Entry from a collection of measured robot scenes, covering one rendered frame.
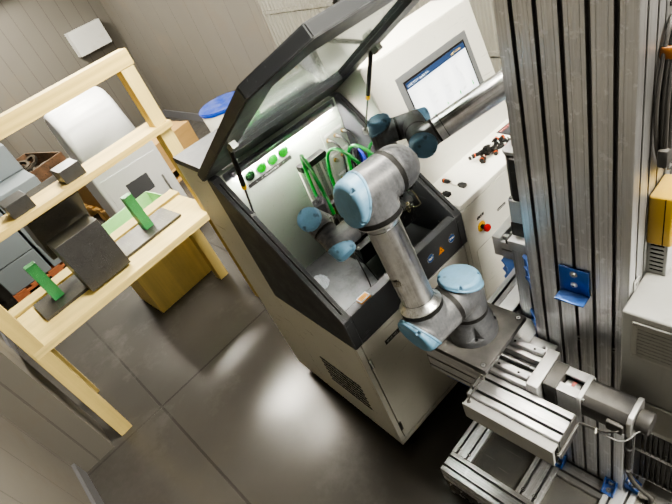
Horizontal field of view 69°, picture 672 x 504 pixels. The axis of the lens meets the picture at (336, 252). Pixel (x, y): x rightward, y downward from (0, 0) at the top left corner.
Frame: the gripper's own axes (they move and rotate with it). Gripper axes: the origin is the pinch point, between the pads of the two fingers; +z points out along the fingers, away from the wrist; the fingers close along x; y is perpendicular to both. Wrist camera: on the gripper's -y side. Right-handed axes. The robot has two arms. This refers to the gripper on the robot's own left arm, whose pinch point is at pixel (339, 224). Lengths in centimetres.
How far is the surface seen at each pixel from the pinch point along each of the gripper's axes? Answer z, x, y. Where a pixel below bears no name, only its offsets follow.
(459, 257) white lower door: 47, 30, 27
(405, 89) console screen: 30, 45, -44
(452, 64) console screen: 47, 68, -50
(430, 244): 27.2, 23.4, 19.0
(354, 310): 4.2, -10.7, 29.9
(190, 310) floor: 155, -172, -40
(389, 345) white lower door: 27, -11, 47
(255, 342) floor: 126, -117, 9
